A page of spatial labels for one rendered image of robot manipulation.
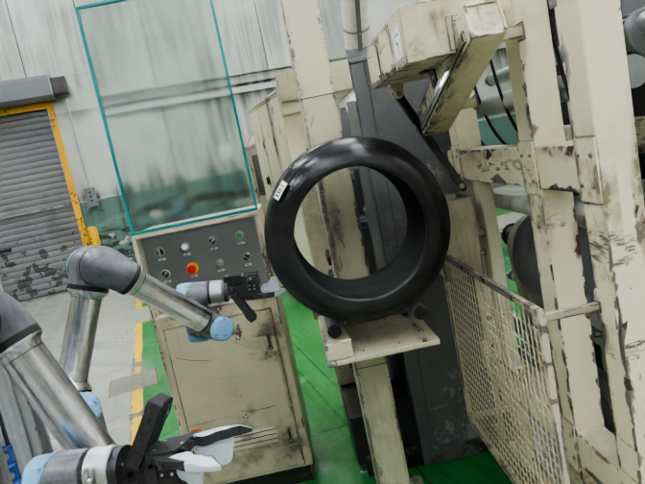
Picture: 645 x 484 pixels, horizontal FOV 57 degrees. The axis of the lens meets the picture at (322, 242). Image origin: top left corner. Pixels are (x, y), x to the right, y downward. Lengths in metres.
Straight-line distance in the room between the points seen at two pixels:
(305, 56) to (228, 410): 1.55
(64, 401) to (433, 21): 1.23
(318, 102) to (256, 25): 9.29
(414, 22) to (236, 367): 1.68
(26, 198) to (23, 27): 2.75
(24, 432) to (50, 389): 0.32
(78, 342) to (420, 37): 1.26
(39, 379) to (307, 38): 1.51
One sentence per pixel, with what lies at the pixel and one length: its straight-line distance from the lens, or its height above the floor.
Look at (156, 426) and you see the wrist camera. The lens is 0.99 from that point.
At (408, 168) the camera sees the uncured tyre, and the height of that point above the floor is 1.36.
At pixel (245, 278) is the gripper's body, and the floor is 1.11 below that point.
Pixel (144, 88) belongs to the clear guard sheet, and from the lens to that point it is 2.66.
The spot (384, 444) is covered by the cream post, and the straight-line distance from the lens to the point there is 2.50.
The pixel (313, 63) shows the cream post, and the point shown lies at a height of 1.77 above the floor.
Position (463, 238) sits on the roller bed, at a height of 1.05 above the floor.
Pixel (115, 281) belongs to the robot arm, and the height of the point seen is 1.23.
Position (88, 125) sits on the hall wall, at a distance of 10.91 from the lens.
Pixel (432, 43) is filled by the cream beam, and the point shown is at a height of 1.67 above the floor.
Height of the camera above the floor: 1.47
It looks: 9 degrees down
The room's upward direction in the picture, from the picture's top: 12 degrees counter-clockwise
